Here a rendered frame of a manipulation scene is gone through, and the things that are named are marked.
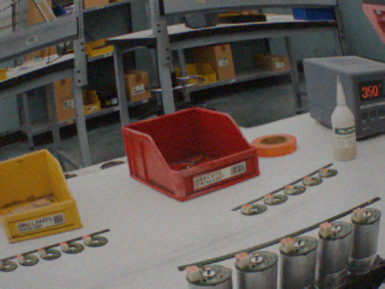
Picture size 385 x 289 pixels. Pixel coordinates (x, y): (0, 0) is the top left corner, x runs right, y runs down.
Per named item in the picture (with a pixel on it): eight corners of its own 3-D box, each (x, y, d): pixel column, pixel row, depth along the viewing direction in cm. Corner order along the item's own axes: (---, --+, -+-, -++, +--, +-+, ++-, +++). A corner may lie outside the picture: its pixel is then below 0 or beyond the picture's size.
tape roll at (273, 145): (241, 156, 72) (241, 145, 72) (266, 141, 76) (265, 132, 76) (284, 158, 68) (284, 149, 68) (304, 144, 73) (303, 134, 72)
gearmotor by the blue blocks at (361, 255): (379, 273, 34) (387, 212, 32) (354, 287, 33) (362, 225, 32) (364, 264, 36) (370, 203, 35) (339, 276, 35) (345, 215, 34)
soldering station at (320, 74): (406, 130, 72) (400, 67, 69) (356, 144, 69) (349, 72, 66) (362, 111, 86) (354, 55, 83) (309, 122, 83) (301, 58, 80)
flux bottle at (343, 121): (343, 162, 63) (337, 78, 60) (328, 156, 66) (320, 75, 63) (360, 156, 64) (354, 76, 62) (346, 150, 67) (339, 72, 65)
